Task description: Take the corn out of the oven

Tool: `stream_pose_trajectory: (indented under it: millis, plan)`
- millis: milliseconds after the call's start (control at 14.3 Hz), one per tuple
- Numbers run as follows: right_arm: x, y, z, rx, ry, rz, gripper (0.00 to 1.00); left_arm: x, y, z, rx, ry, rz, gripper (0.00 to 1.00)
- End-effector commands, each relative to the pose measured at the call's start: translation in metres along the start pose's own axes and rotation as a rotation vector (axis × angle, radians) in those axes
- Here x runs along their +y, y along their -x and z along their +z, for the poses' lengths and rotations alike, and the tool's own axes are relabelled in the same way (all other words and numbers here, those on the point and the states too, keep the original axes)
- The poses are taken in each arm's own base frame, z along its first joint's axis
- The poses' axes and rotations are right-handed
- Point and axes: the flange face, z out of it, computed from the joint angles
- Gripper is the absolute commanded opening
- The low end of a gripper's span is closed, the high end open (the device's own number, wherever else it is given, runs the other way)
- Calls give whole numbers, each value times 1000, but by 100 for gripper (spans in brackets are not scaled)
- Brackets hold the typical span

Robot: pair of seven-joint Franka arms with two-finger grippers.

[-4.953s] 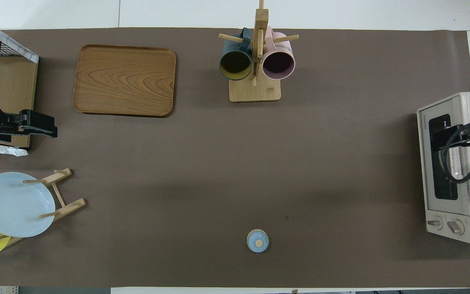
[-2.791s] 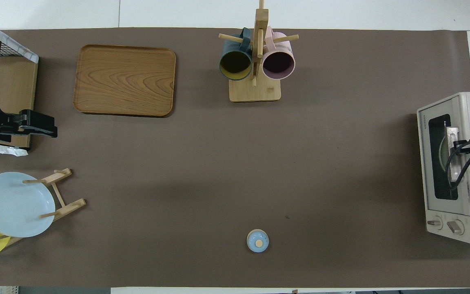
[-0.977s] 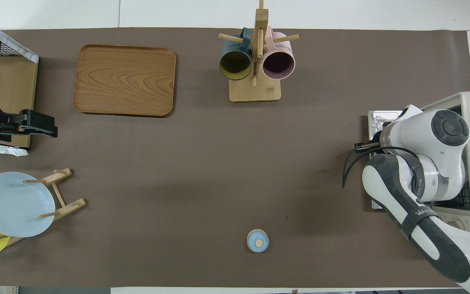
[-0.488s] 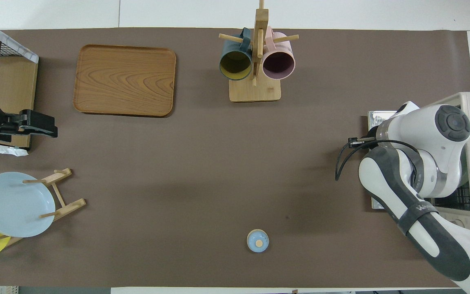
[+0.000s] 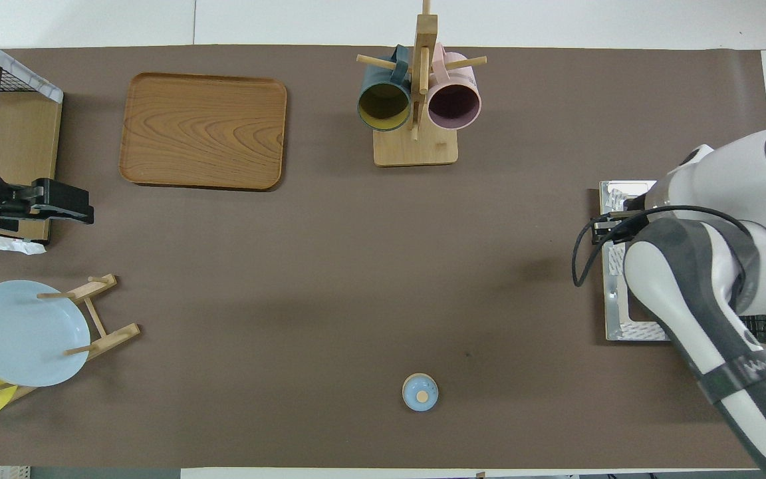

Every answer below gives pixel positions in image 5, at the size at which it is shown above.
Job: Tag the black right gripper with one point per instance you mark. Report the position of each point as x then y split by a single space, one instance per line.
636 203

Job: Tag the white toaster oven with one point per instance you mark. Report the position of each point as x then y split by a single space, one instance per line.
616 306

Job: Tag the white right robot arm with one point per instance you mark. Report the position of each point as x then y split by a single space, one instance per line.
689 299

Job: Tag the wooden two-tier shelf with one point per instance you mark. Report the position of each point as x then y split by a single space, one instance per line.
27 146

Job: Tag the wooden shelf box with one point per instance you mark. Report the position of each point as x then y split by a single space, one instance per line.
24 78

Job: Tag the light blue plate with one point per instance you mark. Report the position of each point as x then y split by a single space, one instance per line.
24 332

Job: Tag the wooden plate rack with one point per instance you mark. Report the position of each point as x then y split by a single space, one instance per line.
107 339

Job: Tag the wooden serving tray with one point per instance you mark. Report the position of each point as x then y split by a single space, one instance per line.
203 133

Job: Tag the pink mug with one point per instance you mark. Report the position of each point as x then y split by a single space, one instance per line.
455 100

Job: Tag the wooden mug tree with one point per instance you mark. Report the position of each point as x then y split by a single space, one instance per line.
416 150

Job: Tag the blue call bell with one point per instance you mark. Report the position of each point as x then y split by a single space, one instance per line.
420 392

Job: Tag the brown table mat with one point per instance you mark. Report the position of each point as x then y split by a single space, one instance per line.
356 279

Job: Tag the dark teal mug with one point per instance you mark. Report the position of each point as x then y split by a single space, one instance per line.
383 103

